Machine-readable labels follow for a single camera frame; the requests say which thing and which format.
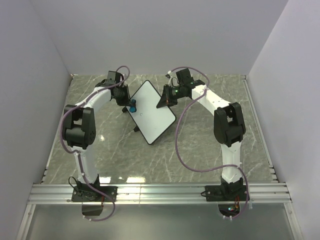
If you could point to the aluminium mounting rail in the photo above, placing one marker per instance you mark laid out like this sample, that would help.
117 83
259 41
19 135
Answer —
156 194

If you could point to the white whiteboard black frame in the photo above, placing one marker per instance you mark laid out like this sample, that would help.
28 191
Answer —
151 121

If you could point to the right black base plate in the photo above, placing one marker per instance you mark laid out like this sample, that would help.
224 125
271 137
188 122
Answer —
215 193

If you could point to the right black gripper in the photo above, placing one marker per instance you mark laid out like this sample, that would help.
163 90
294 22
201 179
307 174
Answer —
165 97

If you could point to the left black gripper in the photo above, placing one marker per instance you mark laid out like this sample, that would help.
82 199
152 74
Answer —
127 101

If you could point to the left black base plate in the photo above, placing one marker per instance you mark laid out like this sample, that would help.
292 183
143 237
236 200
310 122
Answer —
107 193

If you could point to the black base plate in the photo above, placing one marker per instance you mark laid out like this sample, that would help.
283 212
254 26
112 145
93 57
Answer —
107 193
215 193

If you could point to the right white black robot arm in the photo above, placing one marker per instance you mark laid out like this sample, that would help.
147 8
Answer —
228 124

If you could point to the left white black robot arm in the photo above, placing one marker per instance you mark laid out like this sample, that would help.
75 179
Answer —
78 129

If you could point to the blue whiteboard eraser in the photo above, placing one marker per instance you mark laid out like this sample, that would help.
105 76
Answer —
132 107

